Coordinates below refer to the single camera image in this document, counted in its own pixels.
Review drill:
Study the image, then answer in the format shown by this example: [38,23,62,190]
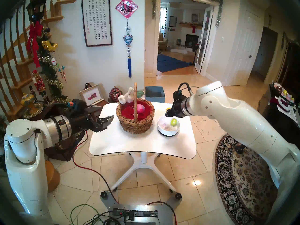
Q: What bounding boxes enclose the small black nutcracker figure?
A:
[28,85,38,102]

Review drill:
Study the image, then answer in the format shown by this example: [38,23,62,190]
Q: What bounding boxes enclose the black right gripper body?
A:
[167,98,186,118]

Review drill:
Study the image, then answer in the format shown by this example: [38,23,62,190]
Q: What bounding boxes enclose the framed calligraphy scroll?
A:
[81,0,113,47]

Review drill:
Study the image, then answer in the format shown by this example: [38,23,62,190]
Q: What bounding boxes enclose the black fireplace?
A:
[185,34,199,47]

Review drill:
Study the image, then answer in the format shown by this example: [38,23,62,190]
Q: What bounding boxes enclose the blue box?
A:
[144,86,165,103]

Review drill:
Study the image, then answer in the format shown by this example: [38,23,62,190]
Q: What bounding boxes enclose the red cloisonne jar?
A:
[109,86,123,102]

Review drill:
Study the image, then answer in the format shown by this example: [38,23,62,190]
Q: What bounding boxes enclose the wooden staircase railing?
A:
[0,0,76,124]

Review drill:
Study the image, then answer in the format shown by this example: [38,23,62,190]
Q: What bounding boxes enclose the white panel door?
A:
[226,9,260,86]

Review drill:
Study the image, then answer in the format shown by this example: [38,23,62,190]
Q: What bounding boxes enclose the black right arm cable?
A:
[177,82,200,97]

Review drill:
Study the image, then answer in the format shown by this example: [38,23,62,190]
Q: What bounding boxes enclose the black floor fan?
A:
[192,44,199,64]

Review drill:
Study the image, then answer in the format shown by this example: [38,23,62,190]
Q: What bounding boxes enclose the blue tassel vase ornament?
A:
[123,19,134,78]

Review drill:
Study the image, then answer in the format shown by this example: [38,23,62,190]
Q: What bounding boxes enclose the green cable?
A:
[70,204,100,225]

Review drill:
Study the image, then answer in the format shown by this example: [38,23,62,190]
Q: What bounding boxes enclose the silver green tinsel garland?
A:
[152,0,223,28]

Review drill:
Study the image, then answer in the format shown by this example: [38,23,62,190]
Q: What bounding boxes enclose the ornate brass round tray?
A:
[22,103,45,119]

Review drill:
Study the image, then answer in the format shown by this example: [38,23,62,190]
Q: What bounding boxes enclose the red ribbon bow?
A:
[26,21,44,68]

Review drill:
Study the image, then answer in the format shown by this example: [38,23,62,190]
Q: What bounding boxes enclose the wicker basket with handle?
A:
[116,82,155,134]

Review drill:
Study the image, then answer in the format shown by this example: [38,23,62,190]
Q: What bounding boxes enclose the glass french door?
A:
[194,6,214,74]

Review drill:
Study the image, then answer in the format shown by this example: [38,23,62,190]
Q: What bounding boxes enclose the gold foil ornament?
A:
[41,41,58,52]

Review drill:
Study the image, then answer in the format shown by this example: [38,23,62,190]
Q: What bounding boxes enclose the green christmas garland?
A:
[36,26,72,105]

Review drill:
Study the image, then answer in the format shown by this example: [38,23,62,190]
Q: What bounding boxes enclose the red diamond fu decoration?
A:
[115,0,139,19]

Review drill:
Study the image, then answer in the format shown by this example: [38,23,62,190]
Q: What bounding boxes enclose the white bowl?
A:
[157,116,180,137]

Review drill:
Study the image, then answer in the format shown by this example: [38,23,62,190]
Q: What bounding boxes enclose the patterned oriental rug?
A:
[214,133,279,225]

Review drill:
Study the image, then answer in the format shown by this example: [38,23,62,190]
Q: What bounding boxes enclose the red cable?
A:
[72,131,177,225]

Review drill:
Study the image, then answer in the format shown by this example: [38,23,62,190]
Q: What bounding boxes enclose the black lantern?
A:
[25,0,48,22]

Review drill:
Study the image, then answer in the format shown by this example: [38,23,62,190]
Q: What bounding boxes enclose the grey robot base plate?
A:
[100,191,183,225]

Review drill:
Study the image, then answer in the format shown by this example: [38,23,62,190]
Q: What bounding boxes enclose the yellow armchair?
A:
[158,33,168,50]

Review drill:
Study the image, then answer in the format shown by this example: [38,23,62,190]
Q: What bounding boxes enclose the yellow ornate vase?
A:
[20,93,39,113]

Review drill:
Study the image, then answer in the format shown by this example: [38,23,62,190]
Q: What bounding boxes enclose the blue floor rug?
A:
[156,54,191,73]

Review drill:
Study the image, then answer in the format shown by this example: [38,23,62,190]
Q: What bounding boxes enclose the white framed picture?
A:
[79,84,105,105]

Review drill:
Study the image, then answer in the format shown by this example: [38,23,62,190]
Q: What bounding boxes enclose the black power strip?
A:
[112,208,158,218]

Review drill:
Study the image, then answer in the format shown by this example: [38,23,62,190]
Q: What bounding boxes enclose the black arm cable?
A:
[53,130,88,152]
[177,82,200,97]

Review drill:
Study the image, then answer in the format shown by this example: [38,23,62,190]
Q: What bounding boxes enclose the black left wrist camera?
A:
[66,99,87,113]

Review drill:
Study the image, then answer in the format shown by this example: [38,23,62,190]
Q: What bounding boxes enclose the round wooden stool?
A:
[45,160,60,193]

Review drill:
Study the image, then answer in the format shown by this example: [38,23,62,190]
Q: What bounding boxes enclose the white pedestal table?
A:
[89,102,197,193]

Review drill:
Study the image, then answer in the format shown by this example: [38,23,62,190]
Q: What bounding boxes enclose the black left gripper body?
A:
[69,110,104,135]

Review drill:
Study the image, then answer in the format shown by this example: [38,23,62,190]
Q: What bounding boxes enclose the white plush bunny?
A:
[118,87,135,104]

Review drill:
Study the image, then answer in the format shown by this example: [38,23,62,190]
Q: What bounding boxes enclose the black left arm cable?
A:
[53,130,88,152]

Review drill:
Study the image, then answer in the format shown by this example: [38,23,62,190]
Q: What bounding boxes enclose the red nutcracker figure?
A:
[32,69,51,104]

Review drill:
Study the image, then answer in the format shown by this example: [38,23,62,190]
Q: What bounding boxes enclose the red mesh basket lining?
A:
[121,99,153,120]

